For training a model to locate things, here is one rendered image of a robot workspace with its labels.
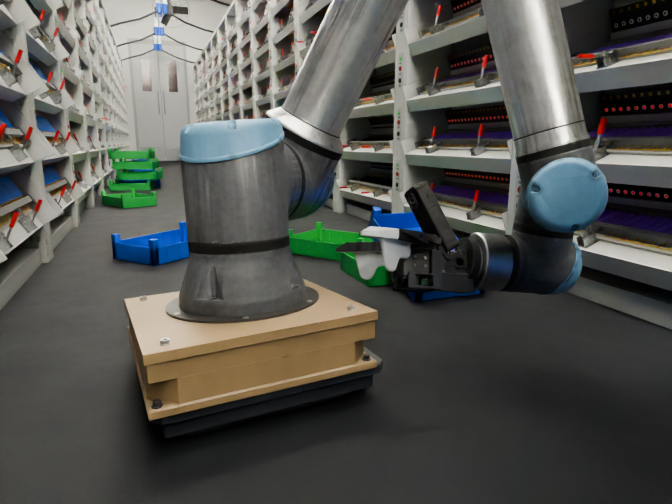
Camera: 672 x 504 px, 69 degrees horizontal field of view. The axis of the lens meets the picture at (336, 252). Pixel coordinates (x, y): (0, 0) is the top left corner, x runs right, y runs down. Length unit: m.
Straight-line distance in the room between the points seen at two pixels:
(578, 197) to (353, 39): 0.42
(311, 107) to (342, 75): 0.07
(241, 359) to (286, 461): 0.13
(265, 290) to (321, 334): 0.10
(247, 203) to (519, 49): 0.39
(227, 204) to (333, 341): 0.23
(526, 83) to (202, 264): 0.48
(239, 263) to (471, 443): 0.38
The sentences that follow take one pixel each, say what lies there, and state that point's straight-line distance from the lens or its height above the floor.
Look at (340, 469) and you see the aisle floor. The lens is 0.62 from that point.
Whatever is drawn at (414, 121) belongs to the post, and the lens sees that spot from 1.96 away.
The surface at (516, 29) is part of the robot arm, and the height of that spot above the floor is 0.50.
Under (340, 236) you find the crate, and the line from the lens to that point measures 1.77.
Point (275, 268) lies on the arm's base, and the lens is 0.70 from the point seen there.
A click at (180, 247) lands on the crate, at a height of 0.04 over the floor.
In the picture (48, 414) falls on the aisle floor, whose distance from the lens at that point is 0.82.
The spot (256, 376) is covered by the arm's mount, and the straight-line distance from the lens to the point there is 0.64.
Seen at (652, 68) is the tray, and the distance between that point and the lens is 1.18.
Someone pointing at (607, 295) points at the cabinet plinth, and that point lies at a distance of 1.29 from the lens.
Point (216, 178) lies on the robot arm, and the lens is 0.68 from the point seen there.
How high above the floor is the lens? 0.37
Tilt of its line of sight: 13 degrees down
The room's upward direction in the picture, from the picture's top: straight up
